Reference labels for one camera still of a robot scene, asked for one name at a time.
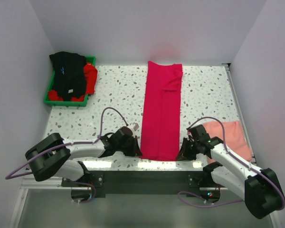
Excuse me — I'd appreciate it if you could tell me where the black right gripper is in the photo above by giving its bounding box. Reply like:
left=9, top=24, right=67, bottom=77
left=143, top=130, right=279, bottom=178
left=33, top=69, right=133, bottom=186
left=175, top=138, right=200, bottom=162

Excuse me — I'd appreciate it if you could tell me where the magenta t shirt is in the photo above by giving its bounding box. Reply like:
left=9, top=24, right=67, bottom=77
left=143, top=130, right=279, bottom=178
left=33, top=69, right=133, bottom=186
left=141, top=61, right=183, bottom=161

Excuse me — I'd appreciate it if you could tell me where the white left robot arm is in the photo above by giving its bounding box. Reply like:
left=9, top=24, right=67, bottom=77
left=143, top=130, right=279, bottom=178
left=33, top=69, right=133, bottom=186
left=25, top=126, right=142, bottom=186

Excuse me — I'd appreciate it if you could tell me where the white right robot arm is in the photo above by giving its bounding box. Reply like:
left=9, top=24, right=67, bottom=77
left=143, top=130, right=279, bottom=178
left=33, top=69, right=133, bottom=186
left=179, top=124, right=285, bottom=219

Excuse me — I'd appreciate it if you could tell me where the folded peach t shirt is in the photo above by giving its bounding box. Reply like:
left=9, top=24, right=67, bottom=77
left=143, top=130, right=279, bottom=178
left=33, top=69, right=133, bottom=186
left=203, top=121, right=252, bottom=162

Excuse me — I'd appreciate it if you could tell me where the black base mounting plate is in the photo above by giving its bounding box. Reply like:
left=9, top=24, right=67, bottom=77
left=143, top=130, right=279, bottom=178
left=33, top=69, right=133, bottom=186
left=61, top=170, right=228, bottom=199

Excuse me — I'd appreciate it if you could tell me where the red t shirt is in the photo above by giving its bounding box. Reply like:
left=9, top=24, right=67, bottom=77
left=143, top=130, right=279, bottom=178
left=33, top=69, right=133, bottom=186
left=47, top=62, right=98, bottom=102

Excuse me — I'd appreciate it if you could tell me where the black t shirt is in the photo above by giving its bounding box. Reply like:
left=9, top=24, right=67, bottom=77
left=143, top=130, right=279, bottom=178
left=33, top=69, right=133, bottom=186
left=49, top=51, right=86, bottom=101

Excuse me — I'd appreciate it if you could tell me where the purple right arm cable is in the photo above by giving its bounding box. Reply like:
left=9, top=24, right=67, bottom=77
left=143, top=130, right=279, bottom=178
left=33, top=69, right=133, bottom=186
left=177, top=116, right=285, bottom=209

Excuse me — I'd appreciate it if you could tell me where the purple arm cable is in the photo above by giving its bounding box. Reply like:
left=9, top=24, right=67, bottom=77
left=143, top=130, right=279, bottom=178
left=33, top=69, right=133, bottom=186
left=5, top=107, right=131, bottom=204
left=177, top=116, right=285, bottom=209

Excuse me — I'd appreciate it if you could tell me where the aluminium table frame rail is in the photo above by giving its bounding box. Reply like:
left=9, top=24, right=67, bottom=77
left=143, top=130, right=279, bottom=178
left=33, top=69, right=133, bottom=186
left=222, top=63, right=283, bottom=228

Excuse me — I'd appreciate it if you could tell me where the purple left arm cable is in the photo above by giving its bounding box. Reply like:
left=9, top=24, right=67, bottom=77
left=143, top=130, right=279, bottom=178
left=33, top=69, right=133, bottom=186
left=5, top=107, right=131, bottom=204

